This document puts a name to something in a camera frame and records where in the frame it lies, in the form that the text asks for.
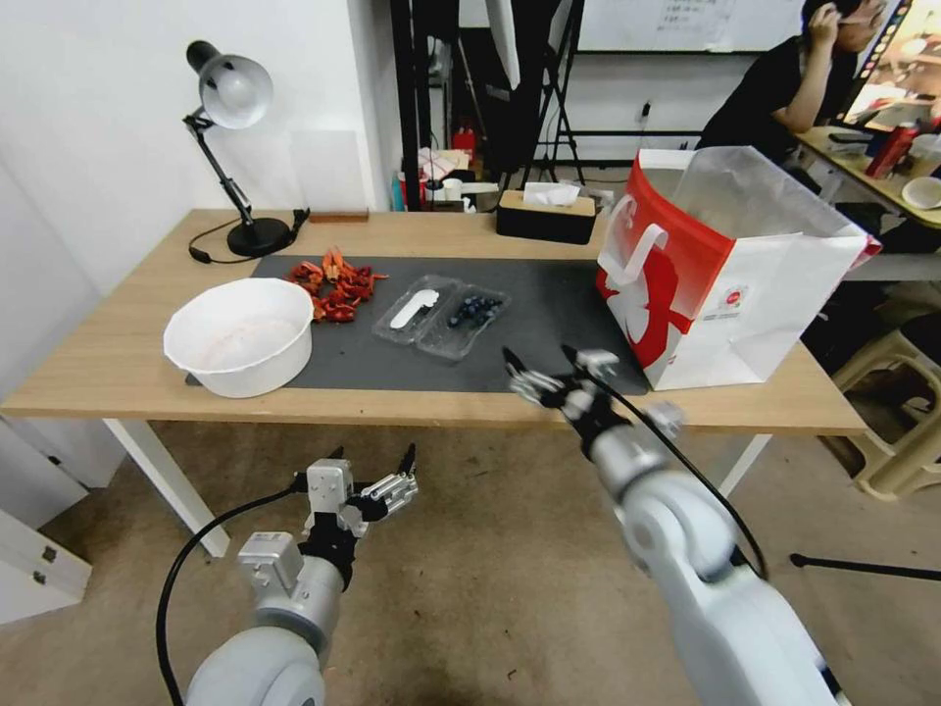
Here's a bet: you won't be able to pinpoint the red crayfish shell pile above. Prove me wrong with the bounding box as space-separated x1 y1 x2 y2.
284 247 392 326

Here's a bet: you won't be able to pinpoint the small white bowl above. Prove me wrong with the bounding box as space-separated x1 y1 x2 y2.
902 176 941 216

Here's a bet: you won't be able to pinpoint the clear plastic takeout container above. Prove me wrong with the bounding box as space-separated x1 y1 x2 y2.
370 273 513 366

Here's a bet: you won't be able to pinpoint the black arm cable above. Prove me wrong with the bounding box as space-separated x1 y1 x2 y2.
156 474 309 706
602 380 770 582

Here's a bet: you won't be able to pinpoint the white label on lid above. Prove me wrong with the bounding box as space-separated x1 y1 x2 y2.
387 288 442 331

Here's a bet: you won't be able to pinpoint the white tape roll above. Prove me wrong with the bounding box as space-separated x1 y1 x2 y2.
441 176 502 216

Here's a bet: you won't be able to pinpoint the black metal stand frame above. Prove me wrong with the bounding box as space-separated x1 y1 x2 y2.
388 0 459 212

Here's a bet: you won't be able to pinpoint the white drawer cabinet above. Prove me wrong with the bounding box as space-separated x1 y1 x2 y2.
0 413 127 627

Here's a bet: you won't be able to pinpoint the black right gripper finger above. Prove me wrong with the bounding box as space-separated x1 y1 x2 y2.
560 343 621 385
502 346 566 407

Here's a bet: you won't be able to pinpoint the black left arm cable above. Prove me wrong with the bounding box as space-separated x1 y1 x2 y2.
156 474 309 706

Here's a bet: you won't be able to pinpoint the white softbox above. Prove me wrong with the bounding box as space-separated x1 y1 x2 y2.
458 0 583 91

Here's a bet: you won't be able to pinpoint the clear acrylic panel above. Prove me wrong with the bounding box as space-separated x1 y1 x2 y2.
289 129 363 216

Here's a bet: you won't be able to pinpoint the white plastic bowl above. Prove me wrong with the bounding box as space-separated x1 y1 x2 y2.
162 277 316 400

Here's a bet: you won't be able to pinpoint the red bottle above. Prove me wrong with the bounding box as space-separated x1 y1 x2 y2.
865 123 921 180

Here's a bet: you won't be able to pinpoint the black lamp cable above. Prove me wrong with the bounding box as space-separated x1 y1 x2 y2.
187 208 311 266

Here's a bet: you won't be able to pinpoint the dark grey desk mat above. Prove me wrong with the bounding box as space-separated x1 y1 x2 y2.
183 254 650 395

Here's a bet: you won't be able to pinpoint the blueberries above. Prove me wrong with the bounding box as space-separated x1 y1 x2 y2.
446 291 508 329

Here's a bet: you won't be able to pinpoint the whiteboard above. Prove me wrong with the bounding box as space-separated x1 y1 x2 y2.
572 0 812 55

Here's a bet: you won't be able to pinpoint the wooden office desk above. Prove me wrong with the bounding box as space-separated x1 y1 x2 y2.
792 125 941 224

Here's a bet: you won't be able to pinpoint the black tissue box wooden lid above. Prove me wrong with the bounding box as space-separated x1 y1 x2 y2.
495 188 598 247

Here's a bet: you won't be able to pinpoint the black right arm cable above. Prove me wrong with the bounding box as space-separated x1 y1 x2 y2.
602 380 770 582

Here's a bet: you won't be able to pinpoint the person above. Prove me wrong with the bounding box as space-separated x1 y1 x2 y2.
693 0 895 160

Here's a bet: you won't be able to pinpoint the beige plastic stool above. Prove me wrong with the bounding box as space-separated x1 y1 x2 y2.
830 326 941 506

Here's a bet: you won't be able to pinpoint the black desk lamp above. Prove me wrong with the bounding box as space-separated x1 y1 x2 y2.
181 39 294 260

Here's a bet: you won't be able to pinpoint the wooden table with white legs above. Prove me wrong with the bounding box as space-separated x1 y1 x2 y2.
0 208 873 560

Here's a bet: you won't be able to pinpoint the white tissue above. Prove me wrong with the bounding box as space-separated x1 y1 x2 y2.
520 180 583 208

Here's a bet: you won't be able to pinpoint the red and white takeout bag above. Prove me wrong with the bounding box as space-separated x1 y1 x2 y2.
594 144 884 393

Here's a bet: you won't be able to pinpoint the black tripod leg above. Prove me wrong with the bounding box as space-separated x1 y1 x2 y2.
789 552 941 583

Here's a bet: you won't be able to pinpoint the computer monitor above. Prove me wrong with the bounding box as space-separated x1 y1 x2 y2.
843 0 941 135

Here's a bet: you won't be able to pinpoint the black folding ladder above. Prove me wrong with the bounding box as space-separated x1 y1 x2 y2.
498 0 590 194

